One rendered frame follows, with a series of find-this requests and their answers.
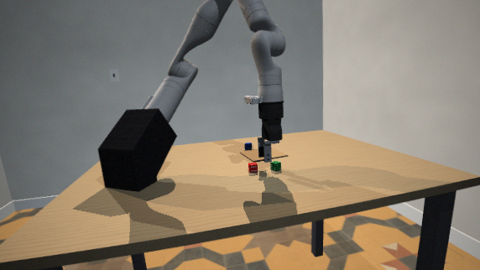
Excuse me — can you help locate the red die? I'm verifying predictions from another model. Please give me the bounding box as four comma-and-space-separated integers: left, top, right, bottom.
248, 163, 258, 173

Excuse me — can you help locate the green die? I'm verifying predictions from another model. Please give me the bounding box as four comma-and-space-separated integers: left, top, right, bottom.
270, 161, 281, 171

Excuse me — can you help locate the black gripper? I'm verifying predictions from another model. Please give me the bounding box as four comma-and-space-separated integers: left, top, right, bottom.
244, 85, 284, 163

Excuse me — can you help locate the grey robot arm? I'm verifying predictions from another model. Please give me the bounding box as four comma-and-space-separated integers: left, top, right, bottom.
142, 0, 286, 122

